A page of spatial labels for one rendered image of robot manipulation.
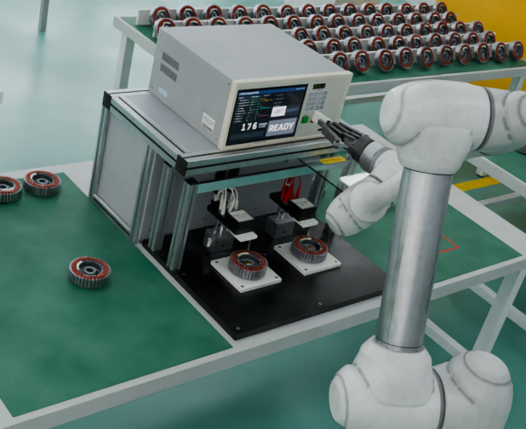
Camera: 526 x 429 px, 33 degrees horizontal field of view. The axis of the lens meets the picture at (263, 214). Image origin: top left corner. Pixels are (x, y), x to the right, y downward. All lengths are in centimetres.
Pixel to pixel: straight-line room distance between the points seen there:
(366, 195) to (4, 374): 95
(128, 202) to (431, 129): 118
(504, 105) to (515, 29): 429
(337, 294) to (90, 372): 81
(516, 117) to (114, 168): 133
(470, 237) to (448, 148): 149
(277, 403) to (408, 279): 163
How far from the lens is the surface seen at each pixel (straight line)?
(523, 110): 181
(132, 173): 264
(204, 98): 252
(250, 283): 255
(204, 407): 329
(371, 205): 221
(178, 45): 260
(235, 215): 257
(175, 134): 251
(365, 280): 275
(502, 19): 617
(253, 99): 246
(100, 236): 268
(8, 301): 238
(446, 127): 177
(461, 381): 195
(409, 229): 182
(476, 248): 319
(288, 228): 283
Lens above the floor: 220
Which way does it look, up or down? 29 degrees down
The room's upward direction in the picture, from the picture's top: 15 degrees clockwise
